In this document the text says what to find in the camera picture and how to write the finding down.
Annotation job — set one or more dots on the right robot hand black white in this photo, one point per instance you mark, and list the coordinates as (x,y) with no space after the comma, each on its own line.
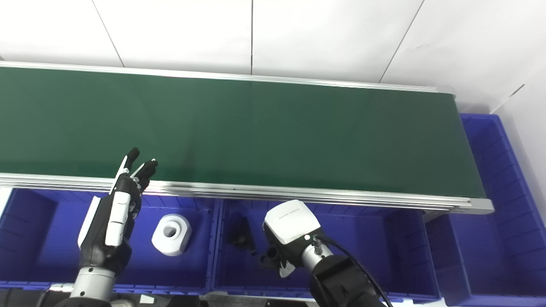
(290,224)

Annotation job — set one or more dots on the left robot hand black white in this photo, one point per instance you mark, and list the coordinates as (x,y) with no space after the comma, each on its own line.
(115,217)

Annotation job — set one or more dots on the black flange part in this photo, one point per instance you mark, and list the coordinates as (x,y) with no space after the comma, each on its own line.
(269,258)

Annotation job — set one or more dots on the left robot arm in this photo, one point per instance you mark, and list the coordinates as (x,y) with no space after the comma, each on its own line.
(91,283)

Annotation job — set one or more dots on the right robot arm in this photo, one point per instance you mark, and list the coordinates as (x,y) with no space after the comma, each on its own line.
(341,281)

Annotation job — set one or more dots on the black metal part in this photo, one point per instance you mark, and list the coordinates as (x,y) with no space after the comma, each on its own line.
(241,238)

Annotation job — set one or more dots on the white round plastic part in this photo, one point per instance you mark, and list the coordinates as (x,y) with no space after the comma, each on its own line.
(177,241)

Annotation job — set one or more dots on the large blue plastic bin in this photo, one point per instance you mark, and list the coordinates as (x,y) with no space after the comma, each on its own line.
(499,230)

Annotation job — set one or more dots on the green conveyor belt aluminium frame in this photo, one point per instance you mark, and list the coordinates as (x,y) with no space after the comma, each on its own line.
(256,132)

